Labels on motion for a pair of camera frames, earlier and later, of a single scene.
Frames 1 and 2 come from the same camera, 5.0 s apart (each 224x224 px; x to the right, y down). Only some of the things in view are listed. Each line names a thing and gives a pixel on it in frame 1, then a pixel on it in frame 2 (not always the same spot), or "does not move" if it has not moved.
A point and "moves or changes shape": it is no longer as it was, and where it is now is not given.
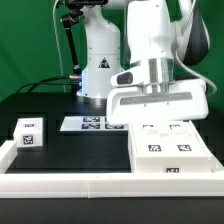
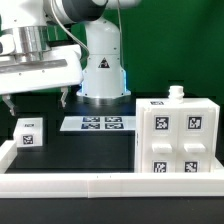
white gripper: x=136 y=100 -> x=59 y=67
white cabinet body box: x=169 y=146 moves or changes shape
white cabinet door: x=183 y=140 moves or changes shape
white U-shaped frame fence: x=105 y=185 does not move
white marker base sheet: x=91 y=124 does not move
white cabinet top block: x=28 y=132 does not move
